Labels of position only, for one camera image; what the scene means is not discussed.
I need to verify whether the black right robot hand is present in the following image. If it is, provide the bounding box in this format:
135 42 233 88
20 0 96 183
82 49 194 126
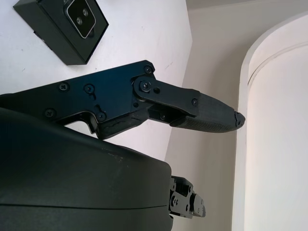
0 60 246 231

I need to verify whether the black foam-lined box base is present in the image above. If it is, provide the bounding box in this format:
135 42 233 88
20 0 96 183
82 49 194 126
13 0 109 66

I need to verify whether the white curved container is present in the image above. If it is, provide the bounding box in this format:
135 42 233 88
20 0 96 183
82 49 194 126
238 12 308 231

